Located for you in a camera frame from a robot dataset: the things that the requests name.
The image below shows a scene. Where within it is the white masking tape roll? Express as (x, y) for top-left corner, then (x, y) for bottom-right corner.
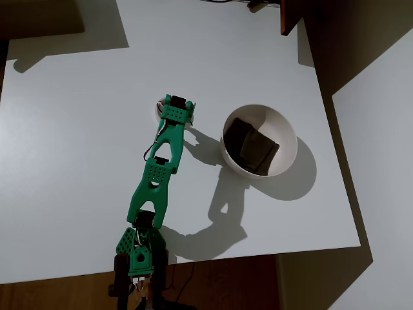
(154, 98), (195, 129)

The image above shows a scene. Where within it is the dark folded cloth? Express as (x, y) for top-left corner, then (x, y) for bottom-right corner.
(223, 117), (280, 176)

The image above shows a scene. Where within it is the white round bowl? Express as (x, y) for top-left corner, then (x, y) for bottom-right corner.
(220, 103), (298, 179)

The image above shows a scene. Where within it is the reddish brown wooden board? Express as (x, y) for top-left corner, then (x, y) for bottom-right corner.
(279, 0), (306, 36)

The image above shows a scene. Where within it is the black table clamp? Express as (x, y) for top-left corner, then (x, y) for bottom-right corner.
(157, 245), (170, 290)
(112, 253), (130, 298)

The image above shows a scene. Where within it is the dark rectangular box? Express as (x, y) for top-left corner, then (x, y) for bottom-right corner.
(0, 0), (86, 41)

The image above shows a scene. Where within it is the black servo cable loop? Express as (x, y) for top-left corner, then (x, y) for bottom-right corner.
(143, 141), (159, 161)

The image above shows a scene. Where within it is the thin black hanging cable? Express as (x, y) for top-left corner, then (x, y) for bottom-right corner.
(174, 262), (196, 293)

